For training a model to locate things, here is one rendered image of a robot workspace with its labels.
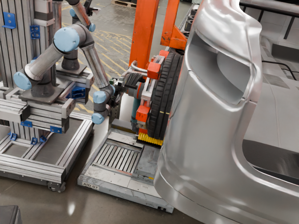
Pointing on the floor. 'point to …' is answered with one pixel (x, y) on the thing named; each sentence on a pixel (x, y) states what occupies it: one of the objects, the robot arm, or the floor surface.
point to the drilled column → (115, 113)
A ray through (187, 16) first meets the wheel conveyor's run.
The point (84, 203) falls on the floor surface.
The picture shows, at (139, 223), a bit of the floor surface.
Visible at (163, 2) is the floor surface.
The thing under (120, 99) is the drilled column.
